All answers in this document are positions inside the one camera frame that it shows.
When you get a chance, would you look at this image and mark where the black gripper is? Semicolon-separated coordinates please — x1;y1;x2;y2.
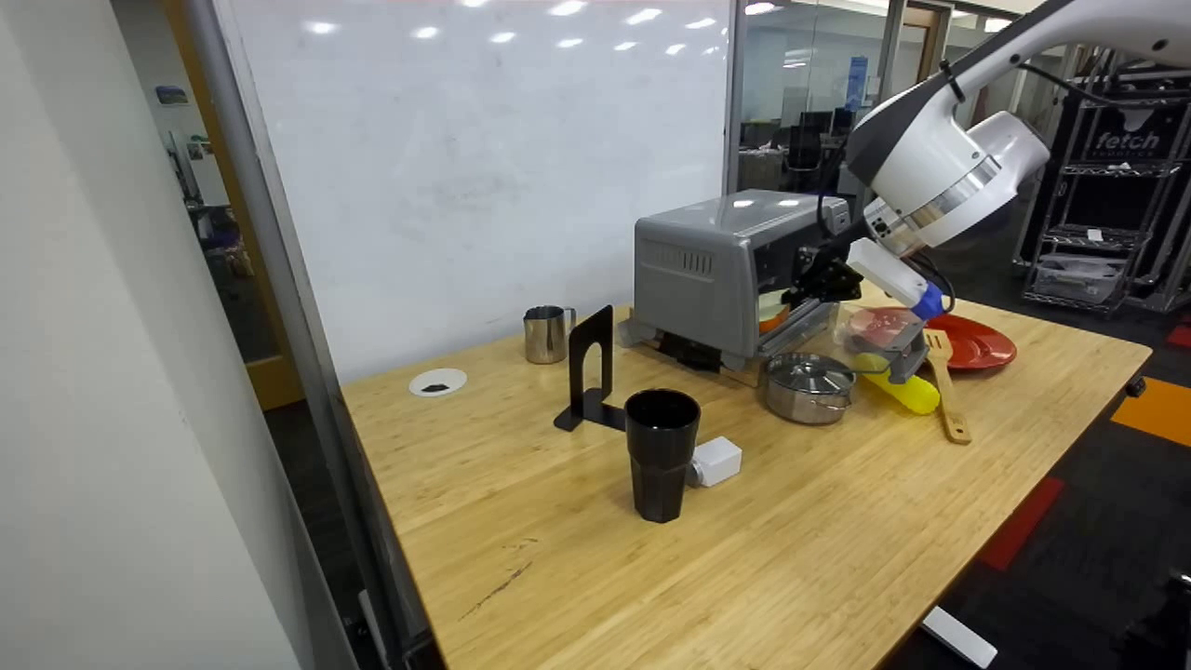
798;237;870;309

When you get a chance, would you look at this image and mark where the black metal fetch rack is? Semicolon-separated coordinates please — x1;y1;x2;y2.
1010;54;1191;318

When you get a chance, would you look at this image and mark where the wooden slotted spatula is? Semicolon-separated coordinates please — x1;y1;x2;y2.
919;323;975;451

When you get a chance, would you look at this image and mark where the red plate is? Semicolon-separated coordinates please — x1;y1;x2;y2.
919;309;1022;381

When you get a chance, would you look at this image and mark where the black metal bookend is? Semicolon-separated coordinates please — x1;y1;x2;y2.
552;301;632;437

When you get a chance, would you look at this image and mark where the white floor block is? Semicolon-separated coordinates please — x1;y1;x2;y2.
919;603;1005;670

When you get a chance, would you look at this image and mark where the blue cable clip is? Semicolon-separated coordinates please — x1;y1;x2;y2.
912;284;953;323

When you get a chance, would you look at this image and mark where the small steel mug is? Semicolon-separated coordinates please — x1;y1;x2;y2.
517;301;582;368

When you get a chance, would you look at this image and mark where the small white box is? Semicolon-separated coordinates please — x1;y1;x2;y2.
689;432;747;493

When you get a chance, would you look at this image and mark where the white table cable grommet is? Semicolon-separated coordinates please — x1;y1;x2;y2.
406;365;473;403

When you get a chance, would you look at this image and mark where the silver toaster oven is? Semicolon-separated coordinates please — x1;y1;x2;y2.
629;188;870;374

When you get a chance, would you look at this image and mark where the yellow toy corn cob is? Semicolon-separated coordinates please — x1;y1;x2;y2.
861;363;947;421

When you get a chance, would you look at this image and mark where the black plastic cup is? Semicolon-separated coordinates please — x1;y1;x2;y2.
623;384;707;529

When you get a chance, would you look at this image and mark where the toasted bread slice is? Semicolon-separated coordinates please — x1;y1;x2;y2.
756;301;800;339

